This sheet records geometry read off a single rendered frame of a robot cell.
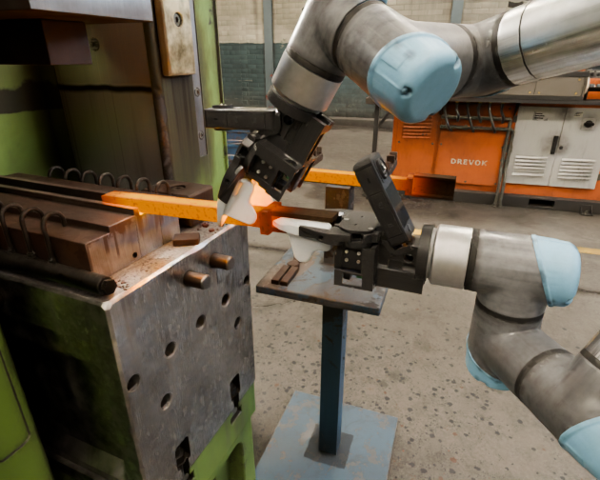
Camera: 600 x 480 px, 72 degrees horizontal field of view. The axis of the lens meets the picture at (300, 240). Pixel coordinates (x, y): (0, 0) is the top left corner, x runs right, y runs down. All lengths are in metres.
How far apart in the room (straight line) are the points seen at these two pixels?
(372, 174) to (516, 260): 0.18
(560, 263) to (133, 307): 0.55
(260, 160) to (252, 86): 8.19
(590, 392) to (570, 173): 3.78
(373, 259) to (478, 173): 3.60
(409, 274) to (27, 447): 0.70
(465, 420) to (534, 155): 2.81
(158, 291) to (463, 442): 1.27
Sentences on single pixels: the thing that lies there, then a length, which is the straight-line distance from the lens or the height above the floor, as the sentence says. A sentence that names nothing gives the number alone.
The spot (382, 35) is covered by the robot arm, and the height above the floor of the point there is 1.24.
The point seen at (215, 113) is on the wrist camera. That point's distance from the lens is 0.58.
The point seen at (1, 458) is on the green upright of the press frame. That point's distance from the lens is 0.90.
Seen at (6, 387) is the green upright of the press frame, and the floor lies 0.74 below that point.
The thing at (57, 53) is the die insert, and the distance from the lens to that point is 0.75.
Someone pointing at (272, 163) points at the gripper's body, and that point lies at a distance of 0.53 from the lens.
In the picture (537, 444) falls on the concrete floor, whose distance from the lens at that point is 1.79.
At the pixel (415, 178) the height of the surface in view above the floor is 1.00.
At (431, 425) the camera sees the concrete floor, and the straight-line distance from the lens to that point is 1.72.
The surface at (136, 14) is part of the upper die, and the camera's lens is 0.73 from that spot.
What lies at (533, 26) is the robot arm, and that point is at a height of 1.25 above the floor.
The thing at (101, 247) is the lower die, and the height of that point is 0.96.
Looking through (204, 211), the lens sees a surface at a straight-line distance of 0.63.
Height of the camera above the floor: 1.22
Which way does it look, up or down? 24 degrees down
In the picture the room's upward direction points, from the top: straight up
